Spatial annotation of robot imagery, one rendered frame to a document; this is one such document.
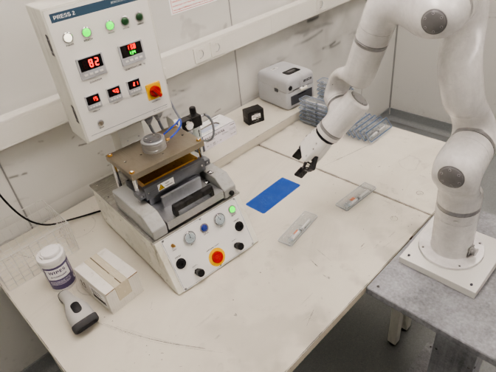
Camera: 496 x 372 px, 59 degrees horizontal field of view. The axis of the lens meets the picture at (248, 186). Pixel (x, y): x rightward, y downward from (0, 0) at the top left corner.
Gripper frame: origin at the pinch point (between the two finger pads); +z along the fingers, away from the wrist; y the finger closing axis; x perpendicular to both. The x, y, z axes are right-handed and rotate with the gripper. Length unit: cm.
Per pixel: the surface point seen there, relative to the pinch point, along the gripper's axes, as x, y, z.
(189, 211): -29.9, 19.3, 19.9
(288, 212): 10.3, 0.9, 21.0
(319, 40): 37, -140, 7
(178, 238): -29.7, 25.6, 26.5
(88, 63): -73, -8, 4
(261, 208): 2.5, -2.4, 27.4
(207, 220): -22.2, 18.0, 22.2
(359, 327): 79, 12, 62
